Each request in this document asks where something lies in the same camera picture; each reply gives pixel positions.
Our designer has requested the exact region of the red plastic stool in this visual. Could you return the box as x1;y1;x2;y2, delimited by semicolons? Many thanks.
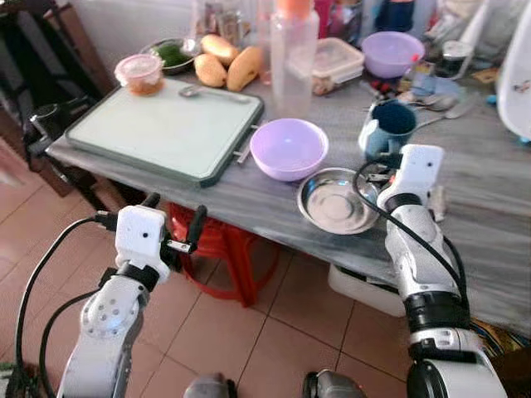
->
165;202;280;308

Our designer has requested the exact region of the teal mug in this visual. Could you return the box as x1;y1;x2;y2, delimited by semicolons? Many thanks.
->
358;100;419;163

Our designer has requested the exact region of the round steel plate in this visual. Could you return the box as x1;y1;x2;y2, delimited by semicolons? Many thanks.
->
296;167;383;235

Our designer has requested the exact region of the green rimmed cutting board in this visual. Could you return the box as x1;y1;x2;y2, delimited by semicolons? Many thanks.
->
64;78;266;187

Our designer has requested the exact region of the purple plastic bowl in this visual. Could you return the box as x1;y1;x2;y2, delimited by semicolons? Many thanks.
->
249;118;330;182
361;31;426;80

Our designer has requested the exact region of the white plastic box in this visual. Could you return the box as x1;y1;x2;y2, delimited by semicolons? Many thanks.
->
327;263;408;318

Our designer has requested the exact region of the clear lidded food container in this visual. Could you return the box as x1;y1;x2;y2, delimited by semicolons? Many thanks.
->
312;37;367;95

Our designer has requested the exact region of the yellow mango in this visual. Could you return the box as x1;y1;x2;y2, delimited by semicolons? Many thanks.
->
200;34;241;66
192;53;229;89
225;45;267;93

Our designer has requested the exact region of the grey left robot foot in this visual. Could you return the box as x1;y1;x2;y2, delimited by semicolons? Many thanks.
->
183;374;238;398

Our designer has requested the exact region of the grey robot foot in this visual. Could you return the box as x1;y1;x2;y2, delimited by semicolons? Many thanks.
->
183;374;238;398
302;370;367;398

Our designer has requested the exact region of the steel bowl with greens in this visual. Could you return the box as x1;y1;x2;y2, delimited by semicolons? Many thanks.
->
140;38;202;76

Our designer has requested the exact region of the clear bottle orange cap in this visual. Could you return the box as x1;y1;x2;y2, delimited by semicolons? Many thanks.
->
269;0;321;119

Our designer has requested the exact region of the white kitchen appliance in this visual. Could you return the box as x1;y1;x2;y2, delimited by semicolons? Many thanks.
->
495;7;531;143

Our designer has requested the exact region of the dark wooden chair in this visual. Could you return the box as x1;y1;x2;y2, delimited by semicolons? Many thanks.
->
0;0;115;212

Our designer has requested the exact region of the patterned yellow blue cloth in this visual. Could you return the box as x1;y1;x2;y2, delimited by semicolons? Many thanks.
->
471;318;531;359

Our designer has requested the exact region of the grey right robot foot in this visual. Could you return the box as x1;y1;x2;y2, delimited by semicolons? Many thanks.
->
302;370;367;398

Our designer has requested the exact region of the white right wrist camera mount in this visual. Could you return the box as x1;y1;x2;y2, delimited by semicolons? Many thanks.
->
397;143;446;206

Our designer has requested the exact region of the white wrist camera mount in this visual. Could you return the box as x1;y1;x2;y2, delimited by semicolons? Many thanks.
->
114;204;172;275
397;143;446;206

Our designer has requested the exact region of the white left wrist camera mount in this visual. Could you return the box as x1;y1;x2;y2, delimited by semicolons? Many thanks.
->
114;204;172;275

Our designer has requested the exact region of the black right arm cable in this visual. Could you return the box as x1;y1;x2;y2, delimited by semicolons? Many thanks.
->
352;160;470;309

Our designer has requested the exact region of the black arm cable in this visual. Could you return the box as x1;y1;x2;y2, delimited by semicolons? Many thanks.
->
12;211;119;397
352;160;470;309

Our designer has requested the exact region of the steel spoon with long handle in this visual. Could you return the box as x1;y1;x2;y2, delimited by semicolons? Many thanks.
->
415;101;475;131

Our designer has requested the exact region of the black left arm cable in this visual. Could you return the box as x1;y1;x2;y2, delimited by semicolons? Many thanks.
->
12;211;119;397

